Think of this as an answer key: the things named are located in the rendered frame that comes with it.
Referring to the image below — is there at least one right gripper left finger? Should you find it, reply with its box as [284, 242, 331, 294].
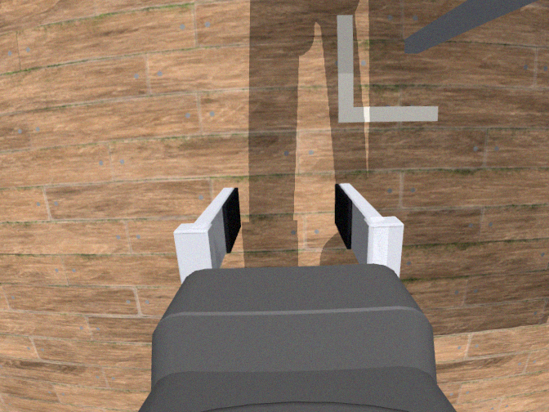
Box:
[173, 187, 242, 284]

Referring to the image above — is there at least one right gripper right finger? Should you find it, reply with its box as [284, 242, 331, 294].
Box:
[334, 182, 405, 278]

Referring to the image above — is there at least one wooden table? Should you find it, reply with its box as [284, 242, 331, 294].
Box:
[404, 0, 541, 55]

